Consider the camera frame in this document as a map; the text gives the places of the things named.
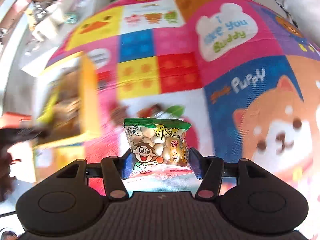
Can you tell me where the white low table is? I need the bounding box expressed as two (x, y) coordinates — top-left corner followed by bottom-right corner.
(19, 0), (111, 77)

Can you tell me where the grey sofa with clothes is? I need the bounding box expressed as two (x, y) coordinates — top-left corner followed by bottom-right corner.
(276, 0), (319, 46)

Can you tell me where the small ball biscuit bag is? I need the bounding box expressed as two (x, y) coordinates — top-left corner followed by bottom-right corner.
(124, 118), (191, 177)

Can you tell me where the silver wrapped snack packet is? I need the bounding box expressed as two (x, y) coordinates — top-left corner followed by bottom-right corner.
(137, 103), (185, 120)

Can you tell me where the chocolate swirl lollipop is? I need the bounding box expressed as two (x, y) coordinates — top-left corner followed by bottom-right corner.
(110, 105), (128, 127)

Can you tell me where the colourful cartoon play mat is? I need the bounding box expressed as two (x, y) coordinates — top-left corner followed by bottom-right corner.
(35, 0), (320, 196)

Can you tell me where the yellow cardboard box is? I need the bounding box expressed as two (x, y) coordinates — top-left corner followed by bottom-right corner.
(32, 51), (102, 148)

